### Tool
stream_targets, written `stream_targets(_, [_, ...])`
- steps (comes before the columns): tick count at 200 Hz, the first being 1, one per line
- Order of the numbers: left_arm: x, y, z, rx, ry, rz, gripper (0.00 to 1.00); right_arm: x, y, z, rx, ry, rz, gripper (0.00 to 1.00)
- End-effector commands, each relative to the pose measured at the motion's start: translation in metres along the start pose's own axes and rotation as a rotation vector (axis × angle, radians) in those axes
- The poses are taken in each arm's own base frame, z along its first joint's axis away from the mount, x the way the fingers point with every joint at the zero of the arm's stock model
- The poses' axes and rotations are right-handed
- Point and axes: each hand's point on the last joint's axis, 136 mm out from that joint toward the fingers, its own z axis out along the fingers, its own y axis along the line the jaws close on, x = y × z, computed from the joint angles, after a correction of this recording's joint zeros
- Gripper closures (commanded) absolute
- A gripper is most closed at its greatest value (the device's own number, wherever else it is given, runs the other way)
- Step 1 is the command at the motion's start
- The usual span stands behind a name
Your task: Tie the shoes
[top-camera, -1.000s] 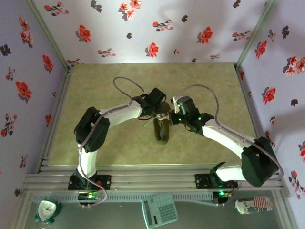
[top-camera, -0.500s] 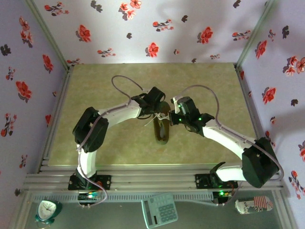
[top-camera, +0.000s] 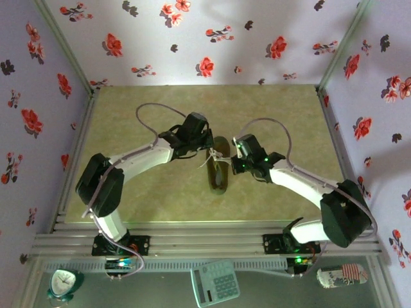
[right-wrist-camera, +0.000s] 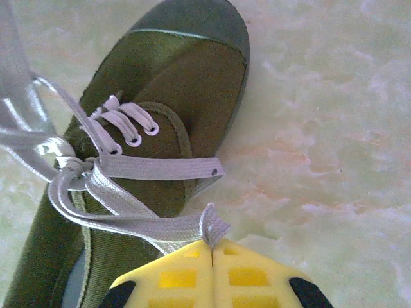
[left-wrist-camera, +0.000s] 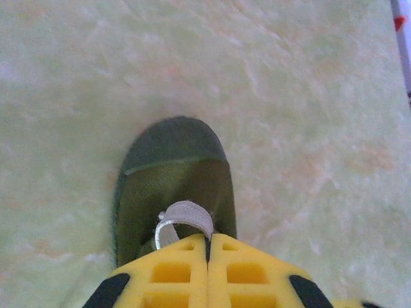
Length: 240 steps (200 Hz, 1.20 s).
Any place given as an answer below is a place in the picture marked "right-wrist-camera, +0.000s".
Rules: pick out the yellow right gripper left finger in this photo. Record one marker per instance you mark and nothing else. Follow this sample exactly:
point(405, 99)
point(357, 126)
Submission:
point(144, 288)

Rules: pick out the white shoelace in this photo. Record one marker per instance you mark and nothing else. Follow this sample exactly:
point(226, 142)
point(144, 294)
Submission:
point(160, 168)

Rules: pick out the olive green canvas shoe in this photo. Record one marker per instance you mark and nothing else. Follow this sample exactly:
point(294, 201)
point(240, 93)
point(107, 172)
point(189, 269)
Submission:
point(192, 80)

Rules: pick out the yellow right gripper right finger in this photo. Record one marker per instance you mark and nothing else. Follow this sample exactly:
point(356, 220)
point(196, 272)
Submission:
point(282, 285)

